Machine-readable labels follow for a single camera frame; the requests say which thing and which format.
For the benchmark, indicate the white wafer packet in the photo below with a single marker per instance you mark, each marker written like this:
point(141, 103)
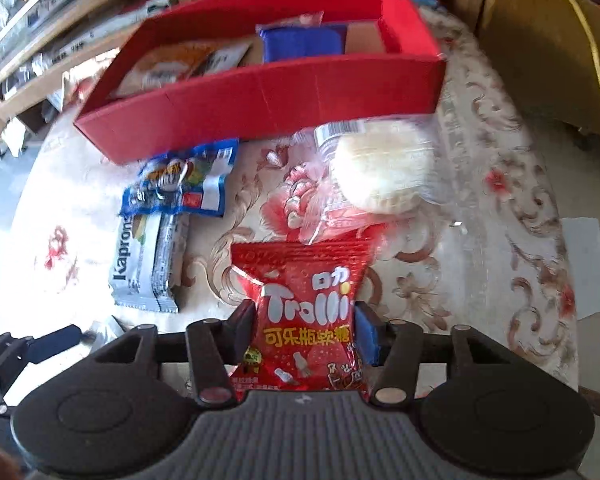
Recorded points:
point(132, 265)

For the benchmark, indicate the silver wafer packet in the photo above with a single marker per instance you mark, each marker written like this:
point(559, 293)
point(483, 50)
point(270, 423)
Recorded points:
point(170, 260)

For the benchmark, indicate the white paper sheet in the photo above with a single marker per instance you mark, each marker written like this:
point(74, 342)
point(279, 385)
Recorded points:
point(585, 270)

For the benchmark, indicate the red gummy candy packet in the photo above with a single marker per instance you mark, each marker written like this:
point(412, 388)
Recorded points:
point(300, 305)

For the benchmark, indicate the dark blue snack packet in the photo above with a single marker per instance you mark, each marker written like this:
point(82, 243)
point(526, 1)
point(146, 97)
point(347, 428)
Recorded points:
point(302, 42)

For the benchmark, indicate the blue plastic bag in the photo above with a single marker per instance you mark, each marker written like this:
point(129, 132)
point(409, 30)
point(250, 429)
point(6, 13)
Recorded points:
point(426, 1)

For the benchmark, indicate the red cardboard box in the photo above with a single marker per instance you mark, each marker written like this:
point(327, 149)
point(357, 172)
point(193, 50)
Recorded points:
point(280, 100)

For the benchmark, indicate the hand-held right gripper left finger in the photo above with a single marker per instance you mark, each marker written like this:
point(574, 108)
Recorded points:
point(242, 332)

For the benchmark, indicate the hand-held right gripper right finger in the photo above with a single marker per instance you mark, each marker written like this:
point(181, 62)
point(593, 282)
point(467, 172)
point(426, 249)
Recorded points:
point(370, 335)

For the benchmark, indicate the bun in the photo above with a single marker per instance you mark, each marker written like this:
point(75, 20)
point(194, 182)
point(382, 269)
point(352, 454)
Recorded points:
point(380, 170)

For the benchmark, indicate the floral tablecloth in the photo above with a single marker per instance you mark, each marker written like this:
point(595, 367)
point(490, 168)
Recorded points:
point(480, 200)

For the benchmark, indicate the orange snack packet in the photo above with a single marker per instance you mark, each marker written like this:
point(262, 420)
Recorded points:
point(165, 67)

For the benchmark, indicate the wooden television cabinet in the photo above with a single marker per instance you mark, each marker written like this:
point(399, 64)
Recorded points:
point(30, 85)

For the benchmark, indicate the brown cardboard box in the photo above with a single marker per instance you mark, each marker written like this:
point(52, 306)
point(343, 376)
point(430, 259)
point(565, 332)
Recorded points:
point(535, 45)

